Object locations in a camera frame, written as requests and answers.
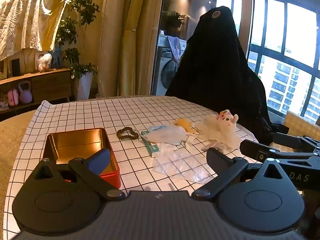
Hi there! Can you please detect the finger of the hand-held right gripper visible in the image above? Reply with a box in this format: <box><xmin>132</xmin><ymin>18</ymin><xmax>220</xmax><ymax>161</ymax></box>
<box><xmin>271</xmin><ymin>131</ymin><xmax>320</xmax><ymax>153</ymax></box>
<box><xmin>239</xmin><ymin>139</ymin><xmax>317</xmax><ymax>163</ymax></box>

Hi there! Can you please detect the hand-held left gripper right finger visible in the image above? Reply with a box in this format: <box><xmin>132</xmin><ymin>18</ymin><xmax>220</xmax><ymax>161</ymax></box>
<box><xmin>191</xmin><ymin>147</ymin><xmax>293</xmax><ymax>202</ymax></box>

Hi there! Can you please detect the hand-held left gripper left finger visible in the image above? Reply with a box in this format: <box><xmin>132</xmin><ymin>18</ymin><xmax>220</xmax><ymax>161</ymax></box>
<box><xmin>32</xmin><ymin>148</ymin><xmax>125</xmax><ymax>202</ymax></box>

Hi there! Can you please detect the white fluffy cloth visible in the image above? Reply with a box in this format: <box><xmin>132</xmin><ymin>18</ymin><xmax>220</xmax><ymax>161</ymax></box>
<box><xmin>195</xmin><ymin>115</ymin><xmax>242</xmax><ymax>151</ymax></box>

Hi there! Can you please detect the brown scrunchie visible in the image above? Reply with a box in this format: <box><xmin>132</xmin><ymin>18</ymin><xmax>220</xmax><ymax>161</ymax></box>
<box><xmin>117</xmin><ymin>127</ymin><xmax>139</xmax><ymax>140</ymax></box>

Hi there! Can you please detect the red tin box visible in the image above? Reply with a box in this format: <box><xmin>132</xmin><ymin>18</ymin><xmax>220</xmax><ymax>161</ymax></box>
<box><xmin>42</xmin><ymin>127</ymin><xmax>122</xmax><ymax>189</ymax></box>

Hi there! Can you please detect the clear plastic bag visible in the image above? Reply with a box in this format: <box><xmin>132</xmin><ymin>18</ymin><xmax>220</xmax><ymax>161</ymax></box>
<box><xmin>151</xmin><ymin>142</ymin><xmax>213</xmax><ymax>184</ymax></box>

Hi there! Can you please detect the yellow rubber toy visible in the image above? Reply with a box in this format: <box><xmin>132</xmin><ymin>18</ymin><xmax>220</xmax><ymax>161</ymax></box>
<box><xmin>173</xmin><ymin>119</ymin><xmax>198</xmax><ymax>135</ymax></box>

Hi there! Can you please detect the printed white tissue packet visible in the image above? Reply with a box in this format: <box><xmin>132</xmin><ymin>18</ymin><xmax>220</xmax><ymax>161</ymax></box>
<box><xmin>143</xmin><ymin>124</ymin><xmax>185</xmax><ymax>145</ymax></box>

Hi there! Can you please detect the tan upholstered chair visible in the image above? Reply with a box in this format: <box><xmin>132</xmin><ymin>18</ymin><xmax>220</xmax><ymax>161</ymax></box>
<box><xmin>284</xmin><ymin>111</ymin><xmax>320</xmax><ymax>153</ymax></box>

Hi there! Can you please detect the small white cloth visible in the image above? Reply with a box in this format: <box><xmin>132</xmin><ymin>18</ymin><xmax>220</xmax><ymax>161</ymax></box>
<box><xmin>180</xmin><ymin>132</ymin><xmax>199</xmax><ymax>145</ymax></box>

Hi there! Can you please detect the pink bunny plush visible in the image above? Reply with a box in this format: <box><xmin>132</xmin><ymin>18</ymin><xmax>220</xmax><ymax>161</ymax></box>
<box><xmin>218</xmin><ymin>109</ymin><xmax>239</xmax><ymax>128</ymax></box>

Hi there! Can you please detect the checked white tablecloth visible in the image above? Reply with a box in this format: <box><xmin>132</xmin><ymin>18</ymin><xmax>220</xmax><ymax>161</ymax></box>
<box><xmin>4</xmin><ymin>95</ymin><xmax>260</xmax><ymax>240</ymax></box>

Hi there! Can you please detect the white planter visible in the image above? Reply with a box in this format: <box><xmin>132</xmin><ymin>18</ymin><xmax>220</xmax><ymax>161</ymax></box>
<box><xmin>75</xmin><ymin>71</ymin><xmax>94</xmax><ymax>100</ymax></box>

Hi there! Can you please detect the person in black cloth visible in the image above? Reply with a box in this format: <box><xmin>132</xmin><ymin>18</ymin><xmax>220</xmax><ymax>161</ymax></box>
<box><xmin>165</xmin><ymin>5</ymin><xmax>289</xmax><ymax>145</ymax></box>

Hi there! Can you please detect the wooden sideboard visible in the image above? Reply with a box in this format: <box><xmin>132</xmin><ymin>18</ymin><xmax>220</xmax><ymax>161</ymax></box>
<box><xmin>0</xmin><ymin>67</ymin><xmax>74</xmax><ymax>114</ymax></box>

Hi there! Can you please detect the large window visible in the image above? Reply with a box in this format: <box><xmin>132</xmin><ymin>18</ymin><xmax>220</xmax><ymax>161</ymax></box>
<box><xmin>216</xmin><ymin>0</ymin><xmax>320</xmax><ymax>124</ymax></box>

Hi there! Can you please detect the white washing machine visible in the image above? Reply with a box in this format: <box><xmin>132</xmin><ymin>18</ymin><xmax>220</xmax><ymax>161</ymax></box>
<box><xmin>153</xmin><ymin>34</ymin><xmax>187</xmax><ymax>97</ymax></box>

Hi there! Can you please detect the purple kettlebell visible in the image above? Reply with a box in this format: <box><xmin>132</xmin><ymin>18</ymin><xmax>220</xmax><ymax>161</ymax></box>
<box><xmin>18</xmin><ymin>81</ymin><xmax>33</xmax><ymax>104</ymax></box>

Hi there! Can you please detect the pink small case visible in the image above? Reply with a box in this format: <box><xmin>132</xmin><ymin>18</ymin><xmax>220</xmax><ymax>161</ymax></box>
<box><xmin>7</xmin><ymin>88</ymin><xmax>20</xmax><ymax>107</ymax></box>

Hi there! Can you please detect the white plastic bag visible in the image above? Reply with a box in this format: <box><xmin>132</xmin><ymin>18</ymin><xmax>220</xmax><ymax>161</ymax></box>
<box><xmin>37</xmin><ymin>53</ymin><xmax>53</xmax><ymax>72</ymax></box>

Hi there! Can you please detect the white purple garment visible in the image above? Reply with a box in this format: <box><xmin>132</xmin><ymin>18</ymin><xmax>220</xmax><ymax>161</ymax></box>
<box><xmin>167</xmin><ymin>35</ymin><xmax>187</xmax><ymax>62</ymax></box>

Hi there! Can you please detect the cream curtain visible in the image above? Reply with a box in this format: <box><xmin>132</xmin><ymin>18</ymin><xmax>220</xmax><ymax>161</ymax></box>
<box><xmin>96</xmin><ymin>0</ymin><xmax>128</xmax><ymax>98</ymax></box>

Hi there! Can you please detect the yellow curtain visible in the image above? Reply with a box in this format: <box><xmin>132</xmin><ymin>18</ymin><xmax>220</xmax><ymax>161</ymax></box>
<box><xmin>120</xmin><ymin>0</ymin><xmax>167</xmax><ymax>97</ymax></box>

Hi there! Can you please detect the tall green houseplant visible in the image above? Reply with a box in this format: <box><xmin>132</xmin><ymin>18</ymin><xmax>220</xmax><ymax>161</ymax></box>
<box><xmin>56</xmin><ymin>0</ymin><xmax>100</xmax><ymax>80</ymax></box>

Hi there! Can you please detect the cream draped sheet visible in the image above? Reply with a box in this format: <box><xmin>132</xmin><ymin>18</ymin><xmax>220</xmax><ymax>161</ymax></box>
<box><xmin>0</xmin><ymin>0</ymin><xmax>72</xmax><ymax>62</ymax></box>

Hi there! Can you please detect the dark picture frame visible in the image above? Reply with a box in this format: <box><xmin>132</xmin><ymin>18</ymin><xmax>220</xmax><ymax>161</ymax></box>
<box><xmin>10</xmin><ymin>58</ymin><xmax>22</xmax><ymax>77</ymax></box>

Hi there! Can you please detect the light picture frame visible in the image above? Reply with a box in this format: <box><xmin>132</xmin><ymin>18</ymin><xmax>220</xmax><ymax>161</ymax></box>
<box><xmin>0</xmin><ymin>59</ymin><xmax>8</xmax><ymax>79</ymax></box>

